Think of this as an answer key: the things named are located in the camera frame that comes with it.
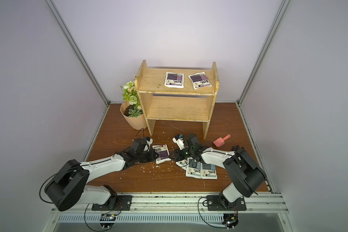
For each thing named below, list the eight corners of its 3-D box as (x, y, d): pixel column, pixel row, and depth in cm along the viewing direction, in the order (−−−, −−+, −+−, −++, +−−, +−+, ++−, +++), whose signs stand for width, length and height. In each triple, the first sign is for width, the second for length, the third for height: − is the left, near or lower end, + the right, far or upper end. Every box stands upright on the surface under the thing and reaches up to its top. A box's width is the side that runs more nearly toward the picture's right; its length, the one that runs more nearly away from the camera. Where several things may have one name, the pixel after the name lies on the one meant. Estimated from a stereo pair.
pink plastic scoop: (218, 148, 95) (218, 147, 93) (212, 142, 98) (212, 141, 96) (231, 138, 100) (232, 137, 98) (226, 133, 103) (226, 131, 101)
